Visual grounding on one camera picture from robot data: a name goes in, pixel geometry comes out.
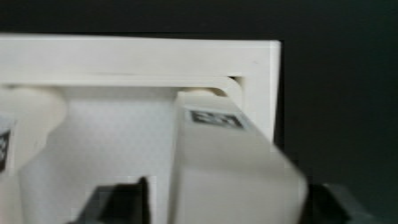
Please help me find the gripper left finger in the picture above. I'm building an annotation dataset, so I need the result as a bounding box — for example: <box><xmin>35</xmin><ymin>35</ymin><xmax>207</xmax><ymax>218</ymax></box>
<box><xmin>67</xmin><ymin>177</ymin><xmax>150</xmax><ymax>224</ymax></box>

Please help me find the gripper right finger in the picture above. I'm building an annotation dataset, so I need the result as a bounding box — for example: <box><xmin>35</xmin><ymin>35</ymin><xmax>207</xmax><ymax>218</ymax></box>
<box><xmin>303</xmin><ymin>184</ymin><xmax>372</xmax><ymax>224</ymax></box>

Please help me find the white leg tagged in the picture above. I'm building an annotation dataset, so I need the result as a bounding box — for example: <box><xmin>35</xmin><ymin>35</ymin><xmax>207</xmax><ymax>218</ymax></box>
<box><xmin>168</xmin><ymin>91</ymin><xmax>307</xmax><ymax>224</ymax></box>
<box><xmin>0</xmin><ymin>85</ymin><xmax>67</xmax><ymax>224</ymax></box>

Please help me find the white desk tabletop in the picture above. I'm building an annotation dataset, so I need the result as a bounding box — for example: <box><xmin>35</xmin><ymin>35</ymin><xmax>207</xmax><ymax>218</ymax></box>
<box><xmin>0</xmin><ymin>76</ymin><xmax>244</xmax><ymax>224</ymax></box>

